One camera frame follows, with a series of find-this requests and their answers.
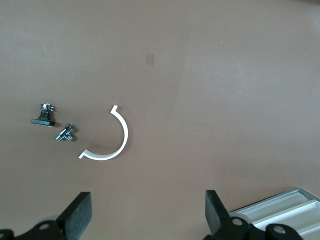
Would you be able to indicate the small metal fitting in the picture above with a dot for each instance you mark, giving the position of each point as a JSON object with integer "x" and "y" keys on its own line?
{"x": 63, "y": 135}

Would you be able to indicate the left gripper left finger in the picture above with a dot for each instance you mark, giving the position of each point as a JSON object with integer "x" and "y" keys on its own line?
{"x": 77, "y": 215}

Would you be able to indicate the white drawer cabinet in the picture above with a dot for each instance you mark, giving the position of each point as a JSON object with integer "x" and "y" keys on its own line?
{"x": 297, "y": 192}

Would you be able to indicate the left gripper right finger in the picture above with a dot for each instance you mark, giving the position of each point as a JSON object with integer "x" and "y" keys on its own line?
{"x": 215, "y": 215}

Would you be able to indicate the black square push button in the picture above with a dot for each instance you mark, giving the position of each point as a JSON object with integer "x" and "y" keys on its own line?
{"x": 42, "y": 122}

